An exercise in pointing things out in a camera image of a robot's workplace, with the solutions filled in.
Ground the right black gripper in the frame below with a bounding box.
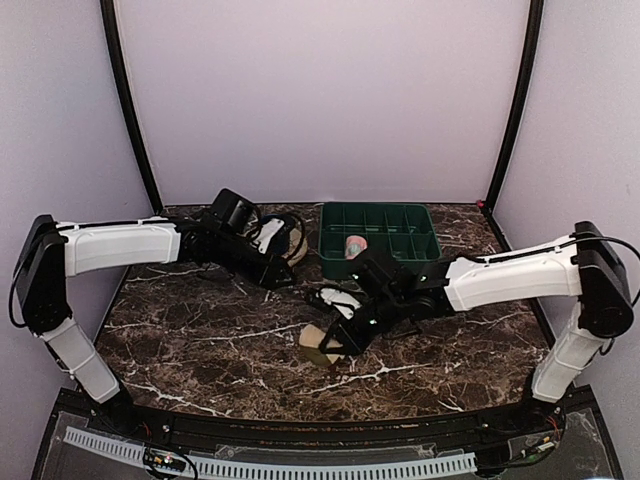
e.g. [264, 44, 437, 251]
[320, 290, 406, 357]

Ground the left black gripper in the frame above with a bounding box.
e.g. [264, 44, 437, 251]
[213, 232, 297, 290]

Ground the pink patterned sock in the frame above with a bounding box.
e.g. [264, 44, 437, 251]
[345, 235, 368, 260]

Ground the green compartment tray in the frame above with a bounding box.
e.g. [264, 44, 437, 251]
[318, 202, 442, 280]

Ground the beige striped sock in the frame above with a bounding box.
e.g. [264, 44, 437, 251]
[298, 324, 345, 367]

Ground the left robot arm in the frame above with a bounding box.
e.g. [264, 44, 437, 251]
[8, 189, 306, 436]

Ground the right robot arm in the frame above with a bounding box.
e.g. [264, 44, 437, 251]
[320, 221, 639, 434]

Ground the dark blue mug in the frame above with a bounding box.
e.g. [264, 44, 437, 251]
[259, 214, 295, 256]

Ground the black front rail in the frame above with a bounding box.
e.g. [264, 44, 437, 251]
[131, 404, 557, 451]

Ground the white slotted cable duct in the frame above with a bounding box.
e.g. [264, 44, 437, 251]
[63, 427, 477, 480]

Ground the black left frame post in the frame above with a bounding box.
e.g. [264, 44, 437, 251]
[99, 0, 164, 213]

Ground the black frame post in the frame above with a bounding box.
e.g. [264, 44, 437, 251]
[484, 0, 545, 212]
[99, 0, 164, 213]

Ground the black right frame post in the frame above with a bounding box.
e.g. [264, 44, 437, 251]
[484, 0, 545, 212]

